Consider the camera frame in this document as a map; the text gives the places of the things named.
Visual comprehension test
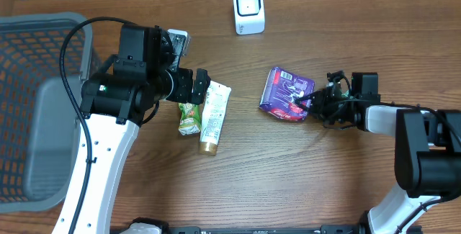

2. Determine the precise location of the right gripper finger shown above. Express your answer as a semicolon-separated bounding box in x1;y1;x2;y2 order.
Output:
295;91;318;102
295;102;312;116

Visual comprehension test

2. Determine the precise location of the green yellow juice carton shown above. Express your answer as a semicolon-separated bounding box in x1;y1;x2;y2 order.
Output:
178;103;201;135

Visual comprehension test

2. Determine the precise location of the white Pantene tube gold cap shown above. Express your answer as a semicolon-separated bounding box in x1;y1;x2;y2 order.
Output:
199;81;231;156

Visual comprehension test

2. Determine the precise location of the purple snack package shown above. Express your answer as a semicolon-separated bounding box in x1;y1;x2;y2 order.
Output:
259;67;315;121

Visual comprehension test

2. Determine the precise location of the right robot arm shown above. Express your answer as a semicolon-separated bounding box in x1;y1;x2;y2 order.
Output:
295;71;460;233

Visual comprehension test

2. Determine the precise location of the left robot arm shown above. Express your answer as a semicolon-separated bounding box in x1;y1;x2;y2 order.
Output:
53;24;210;233

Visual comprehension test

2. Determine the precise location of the white barcode scanner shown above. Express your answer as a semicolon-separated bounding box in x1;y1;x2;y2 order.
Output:
233;0;265;35

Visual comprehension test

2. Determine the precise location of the grey plastic shopping basket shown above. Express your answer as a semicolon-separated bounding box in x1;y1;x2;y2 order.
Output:
1;12;85;213

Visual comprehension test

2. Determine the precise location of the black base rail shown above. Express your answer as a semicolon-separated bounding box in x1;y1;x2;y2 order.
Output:
111;217;424;234

